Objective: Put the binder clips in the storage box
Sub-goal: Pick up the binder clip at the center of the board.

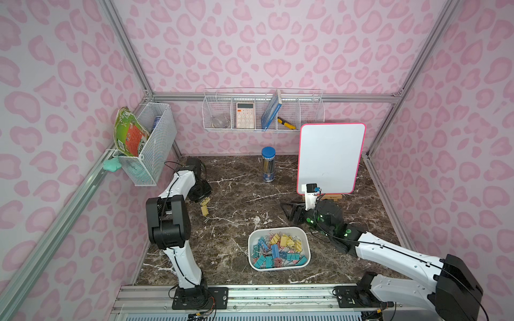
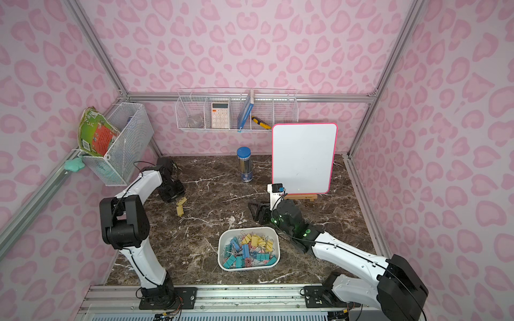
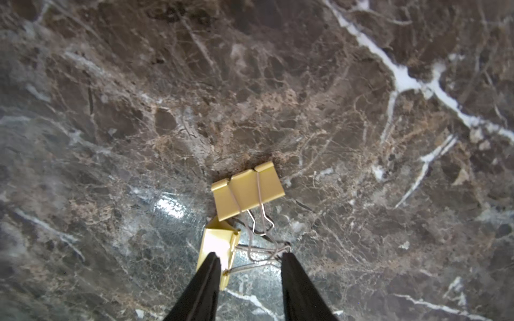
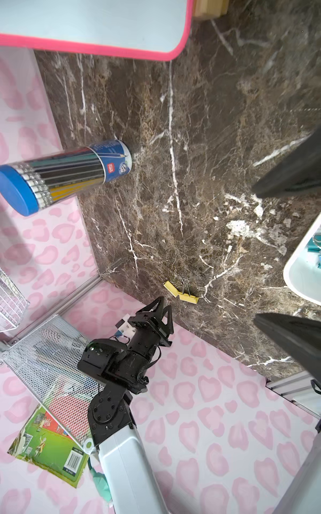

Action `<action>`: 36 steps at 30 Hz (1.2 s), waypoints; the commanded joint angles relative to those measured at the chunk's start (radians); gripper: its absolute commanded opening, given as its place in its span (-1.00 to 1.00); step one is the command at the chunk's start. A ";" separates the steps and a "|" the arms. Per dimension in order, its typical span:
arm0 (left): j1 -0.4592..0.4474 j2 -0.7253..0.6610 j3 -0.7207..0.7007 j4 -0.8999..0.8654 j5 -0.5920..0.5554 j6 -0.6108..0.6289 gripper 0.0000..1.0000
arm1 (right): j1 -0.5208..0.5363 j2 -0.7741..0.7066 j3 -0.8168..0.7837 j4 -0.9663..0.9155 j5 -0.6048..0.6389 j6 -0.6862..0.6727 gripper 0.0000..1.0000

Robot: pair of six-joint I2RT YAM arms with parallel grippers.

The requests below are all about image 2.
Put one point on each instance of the blue book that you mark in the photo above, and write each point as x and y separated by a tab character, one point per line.
246	110

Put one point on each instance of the white calculator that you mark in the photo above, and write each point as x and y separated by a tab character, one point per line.
220	115

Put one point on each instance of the blue binder clip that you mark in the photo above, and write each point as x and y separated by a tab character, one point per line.
245	251

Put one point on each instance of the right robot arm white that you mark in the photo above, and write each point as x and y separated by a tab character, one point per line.
388	284

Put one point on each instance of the green red snack bag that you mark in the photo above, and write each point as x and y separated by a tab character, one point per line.
95	133

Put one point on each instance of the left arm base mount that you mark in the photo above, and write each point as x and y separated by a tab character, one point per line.
162	298

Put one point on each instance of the white storage tray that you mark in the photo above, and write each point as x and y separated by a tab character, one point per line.
264	249

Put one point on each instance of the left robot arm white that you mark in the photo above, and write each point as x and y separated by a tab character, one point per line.
124	222

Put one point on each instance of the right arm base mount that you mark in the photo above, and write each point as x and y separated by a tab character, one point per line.
321	297

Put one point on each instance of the pink framed whiteboard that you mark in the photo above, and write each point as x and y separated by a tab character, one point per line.
303	155

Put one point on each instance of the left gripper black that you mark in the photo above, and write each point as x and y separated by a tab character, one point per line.
175	189

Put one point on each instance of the wooden whiteboard easel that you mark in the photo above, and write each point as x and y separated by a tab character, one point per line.
310	197

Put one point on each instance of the blue lid pencil canister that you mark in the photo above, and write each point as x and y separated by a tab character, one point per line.
245	161

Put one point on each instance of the yellow binder clip bottom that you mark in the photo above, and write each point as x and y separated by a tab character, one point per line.
180	211

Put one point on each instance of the wire shelf on back wall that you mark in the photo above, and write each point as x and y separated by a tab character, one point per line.
193	109

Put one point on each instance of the yellow utility knife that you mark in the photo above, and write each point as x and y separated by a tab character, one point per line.
261	123

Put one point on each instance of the white mesh wall basket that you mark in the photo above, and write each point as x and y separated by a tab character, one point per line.
117	166

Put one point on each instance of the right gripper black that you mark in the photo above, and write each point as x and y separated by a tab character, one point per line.
266	210

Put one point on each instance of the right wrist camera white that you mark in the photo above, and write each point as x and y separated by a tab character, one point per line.
277	193

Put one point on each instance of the yellow binder clip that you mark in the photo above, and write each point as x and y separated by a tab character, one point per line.
180	211
181	201

